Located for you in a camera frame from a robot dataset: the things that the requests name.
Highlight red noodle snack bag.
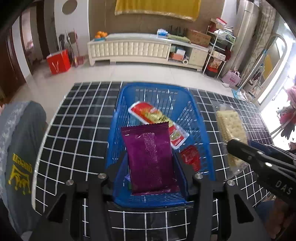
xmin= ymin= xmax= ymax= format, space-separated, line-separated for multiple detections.
xmin=180 ymin=145 xmax=201 ymax=172

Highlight clear pack yellow crackers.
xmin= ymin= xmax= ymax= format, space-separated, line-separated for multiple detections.
xmin=213 ymin=102 xmax=249 ymax=180

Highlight red yellow snack pouch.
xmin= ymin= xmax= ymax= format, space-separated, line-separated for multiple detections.
xmin=128 ymin=101 xmax=189 ymax=150

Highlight purple snack packet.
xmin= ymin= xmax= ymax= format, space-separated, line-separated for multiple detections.
xmin=121 ymin=122 xmax=179 ymax=195

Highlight purple doublemint gum pack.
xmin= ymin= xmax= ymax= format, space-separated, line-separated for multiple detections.
xmin=125 ymin=173 xmax=131 ymax=184

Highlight blue plastic basket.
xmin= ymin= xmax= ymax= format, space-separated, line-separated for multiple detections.
xmin=105 ymin=83 xmax=215 ymax=209

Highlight black white grid tablecloth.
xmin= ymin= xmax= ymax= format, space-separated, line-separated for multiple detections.
xmin=32 ymin=82 xmax=272 ymax=240

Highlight pink gift bag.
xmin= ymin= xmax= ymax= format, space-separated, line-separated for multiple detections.
xmin=222 ymin=69 xmax=241 ymax=87

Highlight orange box in cabinet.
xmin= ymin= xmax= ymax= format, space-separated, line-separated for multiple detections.
xmin=170 ymin=52 xmax=184 ymax=62

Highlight grey queen cushion chair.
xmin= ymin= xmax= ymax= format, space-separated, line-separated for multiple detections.
xmin=1 ymin=101 xmax=47 ymax=235

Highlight cardboard box on cabinet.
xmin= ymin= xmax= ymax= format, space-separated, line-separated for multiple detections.
xmin=186 ymin=30 xmax=211 ymax=48

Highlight green folded cloth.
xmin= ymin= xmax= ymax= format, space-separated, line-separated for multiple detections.
xmin=167 ymin=34 xmax=191 ymax=44

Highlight patterned curtain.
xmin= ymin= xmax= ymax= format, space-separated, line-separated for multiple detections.
xmin=239 ymin=1 xmax=276 ymax=87

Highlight silver standing air conditioner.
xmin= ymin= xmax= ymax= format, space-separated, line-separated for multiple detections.
xmin=221 ymin=1 xmax=259 ymax=76

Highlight white tv cabinet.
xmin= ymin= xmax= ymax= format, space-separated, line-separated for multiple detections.
xmin=87 ymin=33 xmax=209 ymax=71

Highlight blue tissue box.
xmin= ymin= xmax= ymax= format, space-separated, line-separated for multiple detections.
xmin=157 ymin=29 xmax=169 ymax=38

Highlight red gift bag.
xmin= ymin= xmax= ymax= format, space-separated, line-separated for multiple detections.
xmin=46 ymin=50 xmax=71 ymax=75

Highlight yellow cloth covered tv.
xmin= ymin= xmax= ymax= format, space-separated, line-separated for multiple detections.
xmin=114 ymin=0 xmax=201 ymax=22

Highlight oranges in blue bowl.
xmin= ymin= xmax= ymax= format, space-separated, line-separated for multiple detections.
xmin=94 ymin=31 xmax=108 ymax=41

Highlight broom and dustpan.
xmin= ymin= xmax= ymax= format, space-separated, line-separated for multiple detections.
xmin=65 ymin=29 xmax=85 ymax=67

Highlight white wire shelf rack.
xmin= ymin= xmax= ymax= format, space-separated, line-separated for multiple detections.
xmin=203 ymin=18 xmax=236 ymax=78

